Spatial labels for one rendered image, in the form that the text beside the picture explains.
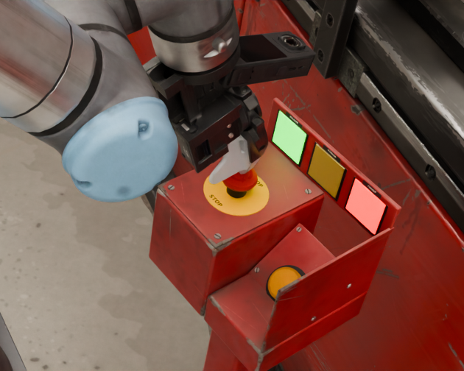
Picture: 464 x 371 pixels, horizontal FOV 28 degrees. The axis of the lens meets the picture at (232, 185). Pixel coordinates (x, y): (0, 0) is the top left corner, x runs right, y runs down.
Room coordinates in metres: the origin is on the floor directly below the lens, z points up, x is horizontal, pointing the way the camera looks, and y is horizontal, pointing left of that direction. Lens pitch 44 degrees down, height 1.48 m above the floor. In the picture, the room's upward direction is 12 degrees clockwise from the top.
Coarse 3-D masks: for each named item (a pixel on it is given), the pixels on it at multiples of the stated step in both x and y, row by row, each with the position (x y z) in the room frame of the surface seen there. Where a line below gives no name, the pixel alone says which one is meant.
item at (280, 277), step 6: (276, 270) 0.66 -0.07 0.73; (282, 270) 0.66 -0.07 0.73; (288, 270) 0.66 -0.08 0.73; (294, 270) 0.66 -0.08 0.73; (270, 276) 0.66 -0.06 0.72; (276, 276) 0.66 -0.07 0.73; (282, 276) 0.66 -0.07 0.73; (288, 276) 0.66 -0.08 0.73; (294, 276) 0.66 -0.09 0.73; (300, 276) 0.66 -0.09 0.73; (270, 282) 0.65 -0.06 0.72; (276, 282) 0.65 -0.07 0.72; (282, 282) 0.65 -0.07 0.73; (288, 282) 0.65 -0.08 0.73; (270, 288) 0.65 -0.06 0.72; (276, 288) 0.64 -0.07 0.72; (276, 294) 0.64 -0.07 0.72
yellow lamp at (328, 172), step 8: (320, 152) 0.75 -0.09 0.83; (312, 160) 0.76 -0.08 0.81; (320, 160) 0.75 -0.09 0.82; (328, 160) 0.75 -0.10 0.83; (312, 168) 0.76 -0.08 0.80; (320, 168) 0.75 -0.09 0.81; (328, 168) 0.74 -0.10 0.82; (336, 168) 0.74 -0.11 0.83; (344, 168) 0.73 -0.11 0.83; (312, 176) 0.76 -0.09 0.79; (320, 176) 0.75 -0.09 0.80; (328, 176) 0.74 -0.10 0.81; (336, 176) 0.73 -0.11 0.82; (320, 184) 0.75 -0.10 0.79; (328, 184) 0.74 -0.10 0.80; (336, 184) 0.73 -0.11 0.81; (328, 192) 0.74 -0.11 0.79; (336, 192) 0.73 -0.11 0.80
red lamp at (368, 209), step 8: (360, 184) 0.71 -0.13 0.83; (352, 192) 0.72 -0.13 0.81; (360, 192) 0.71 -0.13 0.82; (368, 192) 0.70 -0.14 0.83; (352, 200) 0.71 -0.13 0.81; (360, 200) 0.71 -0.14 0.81; (368, 200) 0.70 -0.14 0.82; (376, 200) 0.70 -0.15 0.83; (352, 208) 0.71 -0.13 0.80; (360, 208) 0.71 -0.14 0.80; (368, 208) 0.70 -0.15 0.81; (376, 208) 0.69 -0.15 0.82; (360, 216) 0.70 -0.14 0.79; (368, 216) 0.70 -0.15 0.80; (376, 216) 0.69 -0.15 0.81; (368, 224) 0.69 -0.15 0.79; (376, 224) 0.69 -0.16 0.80
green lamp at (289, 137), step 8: (280, 112) 0.80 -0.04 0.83; (280, 120) 0.80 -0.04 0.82; (288, 120) 0.79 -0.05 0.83; (280, 128) 0.80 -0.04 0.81; (288, 128) 0.79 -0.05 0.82; (296, 128) 0.78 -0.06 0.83; (280, 136) 0.80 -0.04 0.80; (288, 136) 0.79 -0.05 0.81; (296, 136) 0.78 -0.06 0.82; (304, 136) 0.77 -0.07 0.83; (280, 144) 0.79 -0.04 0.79; (288, 144) 0.79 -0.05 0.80; (296, 144) 0.78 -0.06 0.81; (288, 152) 0.78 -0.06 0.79; (296, 152) 0.78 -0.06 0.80; (296, 160) 0.77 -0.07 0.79
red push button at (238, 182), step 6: (234, 174) 0.71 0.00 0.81; (240, 174) 0.71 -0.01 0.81; (246, 174) 0.72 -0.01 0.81; (252, 174) 0.72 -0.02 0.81; (222, 180) 0.71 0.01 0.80; (228, 180) 0.70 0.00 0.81; (234, 180) 0.70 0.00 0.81; (240, 180) 0.71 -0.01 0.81; (246, 180) 0.71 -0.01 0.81; (252, 180) 0.71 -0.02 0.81; (228, 186) 0.70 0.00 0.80; (234, 186) 0.70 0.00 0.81; (240, 186) 0.70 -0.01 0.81; (246, 186) 0.70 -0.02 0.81; (252, 186) 0.71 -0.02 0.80; (228, 192) 0.71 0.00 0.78; (234, 192) 0.71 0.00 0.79; (240, 192) 0.71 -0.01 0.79; (246, 192) 0.72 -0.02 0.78
